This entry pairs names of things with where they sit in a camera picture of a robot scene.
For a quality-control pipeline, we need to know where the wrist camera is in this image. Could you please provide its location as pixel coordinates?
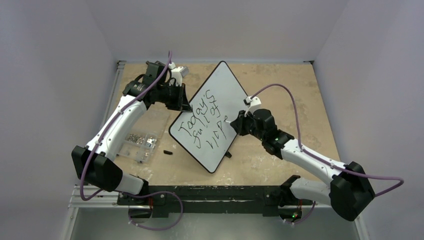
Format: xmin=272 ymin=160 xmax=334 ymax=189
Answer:
xmin=243 ymin=96 xmax=262 ymax=117
xmin=168 ymin=62 xmax=189 ymax=87

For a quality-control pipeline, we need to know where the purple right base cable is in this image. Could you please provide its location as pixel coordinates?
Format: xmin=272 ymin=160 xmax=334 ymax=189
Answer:
xmin=283 ymin=198 xmax=317 ymax=226

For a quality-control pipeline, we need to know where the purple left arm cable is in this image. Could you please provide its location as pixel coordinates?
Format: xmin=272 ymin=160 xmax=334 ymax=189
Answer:
xmin=79 ymin=50 xmax=175 ymax=202

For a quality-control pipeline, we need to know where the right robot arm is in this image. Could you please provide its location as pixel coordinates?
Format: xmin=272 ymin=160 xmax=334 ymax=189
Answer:
xmin=229 ymin=109 xmax=376 ymax=222

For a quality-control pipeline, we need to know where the aluminium frame rail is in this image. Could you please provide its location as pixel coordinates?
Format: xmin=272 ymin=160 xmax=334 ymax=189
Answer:
xmin=67 ymin=185 xmax=129 ymax=209

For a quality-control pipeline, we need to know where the clear plastic screw box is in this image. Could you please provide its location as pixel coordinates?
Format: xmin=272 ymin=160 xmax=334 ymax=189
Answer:
xmin=117 ymin=109 xmax=170 ymax=163

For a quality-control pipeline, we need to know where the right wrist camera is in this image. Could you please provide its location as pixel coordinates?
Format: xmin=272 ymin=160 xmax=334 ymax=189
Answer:
xmin=243 ymin=96 xmax=262 ymax=117

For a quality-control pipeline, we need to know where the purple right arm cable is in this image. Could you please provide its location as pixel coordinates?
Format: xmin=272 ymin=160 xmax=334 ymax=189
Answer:
xmin=249 ymin=83 xmax=405 ymax=198

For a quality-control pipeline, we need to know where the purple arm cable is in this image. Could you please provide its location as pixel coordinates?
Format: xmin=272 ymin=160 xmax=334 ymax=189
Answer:
xmin=249 ymin=83 xmax=405 ymax=198
xmin=79 ymin=50 xmax=175 ymax=202

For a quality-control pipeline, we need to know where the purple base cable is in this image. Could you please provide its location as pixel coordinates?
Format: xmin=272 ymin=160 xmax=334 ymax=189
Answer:
xmin=128 ymin=190 xmax=185 ymax=232
xmin=283 ymin=198 xmax=317 ymax=226

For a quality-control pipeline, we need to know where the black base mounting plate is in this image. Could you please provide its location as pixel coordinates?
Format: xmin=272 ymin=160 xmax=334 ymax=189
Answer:
xmin=117 ymin=185 xmax=313 ymax=220

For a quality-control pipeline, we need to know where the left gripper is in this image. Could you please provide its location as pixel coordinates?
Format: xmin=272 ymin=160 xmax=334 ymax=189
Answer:
xmin=157 ymin=82 xmax=191 ymax=112

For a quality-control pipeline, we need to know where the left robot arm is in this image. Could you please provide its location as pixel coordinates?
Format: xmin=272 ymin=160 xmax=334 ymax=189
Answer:
xmin=71 ymin=61 xmax=193 ymax=205

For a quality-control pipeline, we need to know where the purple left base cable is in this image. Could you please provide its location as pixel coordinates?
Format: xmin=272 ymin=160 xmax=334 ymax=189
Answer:
xmin=128 ymin=190 xmax=185 ymax=232

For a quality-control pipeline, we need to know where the white whiteboard black frame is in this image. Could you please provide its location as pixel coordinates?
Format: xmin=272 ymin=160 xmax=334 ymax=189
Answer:
xmin=168 ymin=61 xmax=248 ymax=174

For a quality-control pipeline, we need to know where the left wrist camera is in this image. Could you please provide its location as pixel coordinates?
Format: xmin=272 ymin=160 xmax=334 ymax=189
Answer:
xmin=168 ymin=62 xmax=189 ymax=87

